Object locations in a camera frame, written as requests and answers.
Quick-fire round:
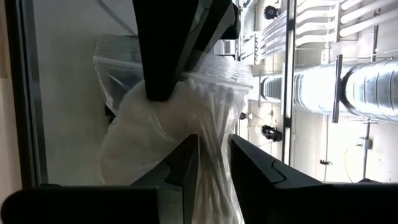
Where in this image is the clear plastic vanity kit bag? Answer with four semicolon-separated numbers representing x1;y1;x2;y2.
93;34;254;224

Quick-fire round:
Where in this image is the black frame post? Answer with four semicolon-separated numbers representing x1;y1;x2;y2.
4;0;49;189

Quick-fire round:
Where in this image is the silver ventilation duct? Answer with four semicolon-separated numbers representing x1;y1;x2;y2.
261;58;398;124

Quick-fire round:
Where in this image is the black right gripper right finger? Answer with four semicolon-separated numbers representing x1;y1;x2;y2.
231;134;324;224

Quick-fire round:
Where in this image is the black duct hanger strap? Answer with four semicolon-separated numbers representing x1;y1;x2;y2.
331;54;343;124

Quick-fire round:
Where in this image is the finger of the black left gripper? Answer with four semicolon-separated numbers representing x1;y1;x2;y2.
132;0;215;102
183;0;241;71

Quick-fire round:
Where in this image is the black ceiling light track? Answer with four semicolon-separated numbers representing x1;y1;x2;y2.
281;0;296;166

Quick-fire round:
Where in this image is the black ceiling spotlight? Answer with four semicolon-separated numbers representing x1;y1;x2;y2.
263;5;280;20
261;124;283;142

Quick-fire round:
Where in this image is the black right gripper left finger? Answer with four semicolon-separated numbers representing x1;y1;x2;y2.
132;134;200;224

